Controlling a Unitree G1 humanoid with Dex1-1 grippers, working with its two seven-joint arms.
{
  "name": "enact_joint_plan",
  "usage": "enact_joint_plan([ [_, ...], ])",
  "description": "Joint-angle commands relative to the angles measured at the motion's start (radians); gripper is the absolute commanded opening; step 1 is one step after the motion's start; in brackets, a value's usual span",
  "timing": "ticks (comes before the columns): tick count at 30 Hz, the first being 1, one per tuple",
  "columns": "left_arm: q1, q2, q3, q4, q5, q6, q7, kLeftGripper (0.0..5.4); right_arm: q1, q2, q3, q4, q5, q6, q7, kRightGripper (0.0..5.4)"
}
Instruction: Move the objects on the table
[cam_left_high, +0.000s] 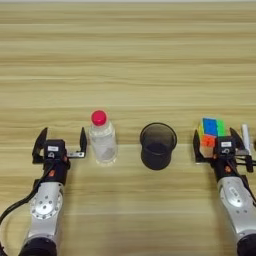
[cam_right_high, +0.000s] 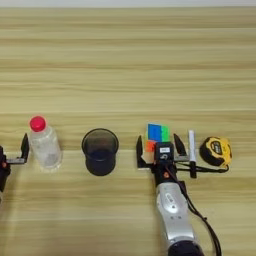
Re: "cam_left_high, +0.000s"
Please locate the clear bottle with red cap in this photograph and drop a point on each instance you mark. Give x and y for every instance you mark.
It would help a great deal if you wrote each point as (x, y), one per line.
(103, 140)

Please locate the black mesh cup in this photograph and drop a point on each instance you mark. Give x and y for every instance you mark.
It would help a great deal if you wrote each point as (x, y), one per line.
(157, 150)

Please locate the white marker pen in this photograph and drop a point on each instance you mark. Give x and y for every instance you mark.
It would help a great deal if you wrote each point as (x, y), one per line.
(246, 135)

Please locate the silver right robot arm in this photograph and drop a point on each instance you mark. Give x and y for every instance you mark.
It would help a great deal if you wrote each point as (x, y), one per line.
(236, 206)

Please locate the colourful puzzle cube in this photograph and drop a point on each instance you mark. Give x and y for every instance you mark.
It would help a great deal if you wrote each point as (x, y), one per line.
(211, 128)

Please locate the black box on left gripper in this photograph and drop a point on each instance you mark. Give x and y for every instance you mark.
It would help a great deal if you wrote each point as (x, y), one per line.
(54, 149)

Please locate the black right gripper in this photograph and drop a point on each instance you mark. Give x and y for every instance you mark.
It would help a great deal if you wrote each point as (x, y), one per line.
(225, 166)

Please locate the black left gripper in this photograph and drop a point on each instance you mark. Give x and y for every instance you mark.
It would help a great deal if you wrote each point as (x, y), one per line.
(57, 170)

